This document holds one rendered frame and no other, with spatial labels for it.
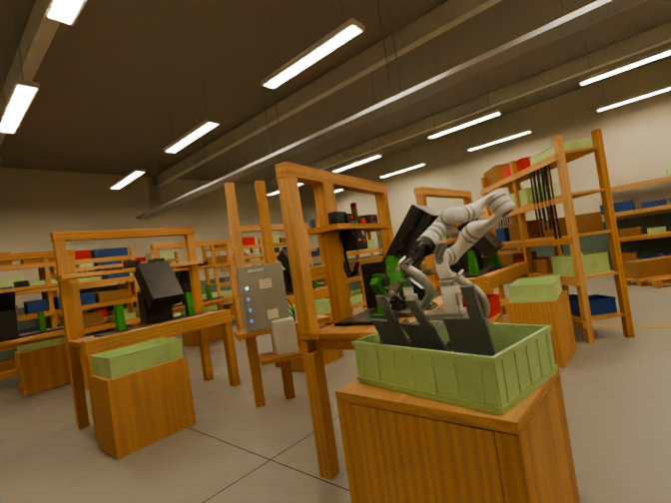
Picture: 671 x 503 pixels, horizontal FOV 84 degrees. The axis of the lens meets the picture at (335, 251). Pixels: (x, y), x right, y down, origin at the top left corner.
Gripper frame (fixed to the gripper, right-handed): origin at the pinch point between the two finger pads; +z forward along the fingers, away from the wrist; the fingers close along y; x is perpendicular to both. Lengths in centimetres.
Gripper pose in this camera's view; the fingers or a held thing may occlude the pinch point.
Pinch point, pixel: (407, 265)
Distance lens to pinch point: 139.7
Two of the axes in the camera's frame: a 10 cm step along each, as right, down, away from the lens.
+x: 7.8, 5.0, -3.7
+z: -6.2, 5.9, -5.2
